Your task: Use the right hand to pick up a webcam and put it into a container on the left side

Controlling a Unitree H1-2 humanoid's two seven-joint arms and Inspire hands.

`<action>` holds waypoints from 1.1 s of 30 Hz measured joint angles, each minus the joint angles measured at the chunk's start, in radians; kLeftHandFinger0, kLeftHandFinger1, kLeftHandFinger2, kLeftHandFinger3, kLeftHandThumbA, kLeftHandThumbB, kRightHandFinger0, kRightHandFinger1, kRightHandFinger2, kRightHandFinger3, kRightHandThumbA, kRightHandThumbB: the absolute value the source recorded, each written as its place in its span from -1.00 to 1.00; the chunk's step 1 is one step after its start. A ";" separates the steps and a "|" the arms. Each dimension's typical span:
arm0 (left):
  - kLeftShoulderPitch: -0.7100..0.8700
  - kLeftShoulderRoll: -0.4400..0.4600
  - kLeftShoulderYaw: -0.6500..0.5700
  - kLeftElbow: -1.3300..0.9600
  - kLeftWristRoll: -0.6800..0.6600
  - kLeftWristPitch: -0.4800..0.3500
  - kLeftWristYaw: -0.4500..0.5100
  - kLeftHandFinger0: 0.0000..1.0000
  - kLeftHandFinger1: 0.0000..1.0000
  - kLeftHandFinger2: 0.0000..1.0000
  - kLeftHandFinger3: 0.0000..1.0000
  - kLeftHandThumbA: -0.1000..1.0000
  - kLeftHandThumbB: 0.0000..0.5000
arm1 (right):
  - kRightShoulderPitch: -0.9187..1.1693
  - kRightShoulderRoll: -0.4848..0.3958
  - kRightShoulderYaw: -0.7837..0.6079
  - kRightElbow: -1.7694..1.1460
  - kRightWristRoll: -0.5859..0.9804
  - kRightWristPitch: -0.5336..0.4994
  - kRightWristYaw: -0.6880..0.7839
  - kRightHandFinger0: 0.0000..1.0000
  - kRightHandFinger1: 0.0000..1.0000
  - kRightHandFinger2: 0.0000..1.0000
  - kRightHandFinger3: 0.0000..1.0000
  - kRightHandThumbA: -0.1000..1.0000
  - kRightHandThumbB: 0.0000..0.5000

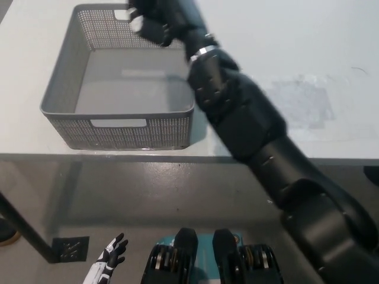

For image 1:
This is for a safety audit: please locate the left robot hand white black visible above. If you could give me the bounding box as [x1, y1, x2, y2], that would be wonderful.
[98, 232, 130, 270]

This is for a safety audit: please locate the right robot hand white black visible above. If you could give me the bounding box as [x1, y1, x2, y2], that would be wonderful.
[126, 0, 182, 48]

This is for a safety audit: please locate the black patterned floor plate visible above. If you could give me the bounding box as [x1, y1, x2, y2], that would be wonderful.
[52, 235, 91, 263]

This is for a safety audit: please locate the grey perforated plastic basket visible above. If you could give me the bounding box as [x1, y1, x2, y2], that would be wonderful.
[39, 3, 196, 151]

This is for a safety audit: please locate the black table leg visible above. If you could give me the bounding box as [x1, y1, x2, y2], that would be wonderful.
[0, 191, 62, 264]

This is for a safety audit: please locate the robot body black teal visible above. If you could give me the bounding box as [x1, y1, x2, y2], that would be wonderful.
[141, 227, 281, 284]

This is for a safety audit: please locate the dark shoe with tan sole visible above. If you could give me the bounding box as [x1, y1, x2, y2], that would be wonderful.
[0, 217, 22, 247]

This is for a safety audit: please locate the dark object under table edge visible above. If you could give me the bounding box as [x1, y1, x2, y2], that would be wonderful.
[363, 165, 379, 186]

